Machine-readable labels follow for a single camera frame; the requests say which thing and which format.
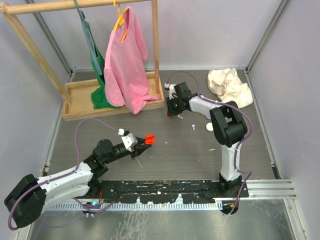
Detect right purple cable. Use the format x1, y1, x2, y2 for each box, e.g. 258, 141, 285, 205
165, 71, 254, 176

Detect orange charging case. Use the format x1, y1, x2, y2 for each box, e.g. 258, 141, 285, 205
144, 134, 156, 145

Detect wooden clothes rack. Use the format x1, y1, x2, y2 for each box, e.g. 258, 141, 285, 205
0, 0, 165, 121

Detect pink shirt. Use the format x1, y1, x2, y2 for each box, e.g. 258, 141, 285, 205
103, 6, 159, 114

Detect green shirt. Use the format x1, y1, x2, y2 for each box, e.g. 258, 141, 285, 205
84, 20, 119, 110

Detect grey-blue hanger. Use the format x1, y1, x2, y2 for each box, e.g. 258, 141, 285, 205
74, 0, 103, 76

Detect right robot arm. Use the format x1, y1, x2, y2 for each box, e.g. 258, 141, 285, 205
164, 82, 248, 197

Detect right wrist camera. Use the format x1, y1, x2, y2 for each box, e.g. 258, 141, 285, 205
164, 83, 178, 100

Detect slotted cable duct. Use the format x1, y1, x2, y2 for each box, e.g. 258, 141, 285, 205
49, 197, 223, 211

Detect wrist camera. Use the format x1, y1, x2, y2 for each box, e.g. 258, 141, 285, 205
121, 133, 138, 152
164, 83, 178, 100

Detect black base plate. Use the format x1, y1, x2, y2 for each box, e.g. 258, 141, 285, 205
85, 180, 240, 204

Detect cream crumpled cloth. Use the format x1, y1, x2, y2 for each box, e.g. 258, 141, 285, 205
207, 68, 253, 109

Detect yellow hanger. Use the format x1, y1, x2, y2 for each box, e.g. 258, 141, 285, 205
112, 0, 129, 34

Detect white charging case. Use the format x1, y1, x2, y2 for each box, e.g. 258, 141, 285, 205
205, 122, 214, 132

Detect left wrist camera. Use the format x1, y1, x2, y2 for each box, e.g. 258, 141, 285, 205
121, 133, 138, 152

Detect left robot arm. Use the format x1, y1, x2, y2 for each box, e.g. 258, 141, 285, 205
4, 134, 156, 231

